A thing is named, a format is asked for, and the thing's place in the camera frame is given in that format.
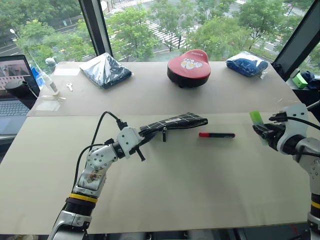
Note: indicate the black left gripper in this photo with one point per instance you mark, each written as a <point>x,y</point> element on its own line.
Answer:
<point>142,139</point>

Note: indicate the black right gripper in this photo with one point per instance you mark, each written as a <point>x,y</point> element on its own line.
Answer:
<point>276,133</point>

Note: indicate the green highlighter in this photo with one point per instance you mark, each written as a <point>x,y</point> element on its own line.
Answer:
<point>257,118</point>

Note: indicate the black grid pouch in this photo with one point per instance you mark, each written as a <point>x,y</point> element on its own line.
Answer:
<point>175,122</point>

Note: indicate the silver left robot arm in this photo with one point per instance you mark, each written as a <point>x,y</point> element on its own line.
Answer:
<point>95,160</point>

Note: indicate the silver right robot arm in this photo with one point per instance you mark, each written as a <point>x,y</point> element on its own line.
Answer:
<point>308,160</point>

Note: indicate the red marker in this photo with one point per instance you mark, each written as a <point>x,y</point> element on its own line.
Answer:
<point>216,135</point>

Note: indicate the green box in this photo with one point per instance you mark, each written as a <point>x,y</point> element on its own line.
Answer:
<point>299,81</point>

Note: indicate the blue cloth in bag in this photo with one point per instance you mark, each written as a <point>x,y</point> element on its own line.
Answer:
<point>246,65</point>

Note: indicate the dark blue crumpled cloth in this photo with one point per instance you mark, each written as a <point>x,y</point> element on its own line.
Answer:
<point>311,78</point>

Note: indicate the dark navy cloth in bag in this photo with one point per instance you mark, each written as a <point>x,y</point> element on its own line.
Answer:
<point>106,71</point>

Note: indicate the red and black cushion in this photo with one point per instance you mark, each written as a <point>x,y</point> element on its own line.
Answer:
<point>188,68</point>

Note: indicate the small white key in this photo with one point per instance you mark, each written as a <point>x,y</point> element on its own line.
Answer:
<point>70,87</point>

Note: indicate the clear plastic bag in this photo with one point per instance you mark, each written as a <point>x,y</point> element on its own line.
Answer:
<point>48,103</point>

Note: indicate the clear plastic sheet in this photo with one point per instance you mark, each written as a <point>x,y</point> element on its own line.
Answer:
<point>67,72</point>

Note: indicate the grey-green bottle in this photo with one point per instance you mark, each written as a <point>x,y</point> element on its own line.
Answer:
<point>50,64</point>

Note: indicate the blue plastic packet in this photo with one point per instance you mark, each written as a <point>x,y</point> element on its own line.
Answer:
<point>37,75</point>

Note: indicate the open laptop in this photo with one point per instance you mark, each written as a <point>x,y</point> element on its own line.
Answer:
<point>13,100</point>

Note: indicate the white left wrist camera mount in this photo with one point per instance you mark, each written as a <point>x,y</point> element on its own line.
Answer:
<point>127,138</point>

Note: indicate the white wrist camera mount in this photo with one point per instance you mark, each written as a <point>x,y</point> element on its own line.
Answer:
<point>296,120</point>
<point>127,138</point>

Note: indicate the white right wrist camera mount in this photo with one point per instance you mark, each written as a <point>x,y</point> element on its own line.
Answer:
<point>296,120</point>

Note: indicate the black window frame post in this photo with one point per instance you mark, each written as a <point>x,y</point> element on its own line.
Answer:
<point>297,42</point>
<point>96,27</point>

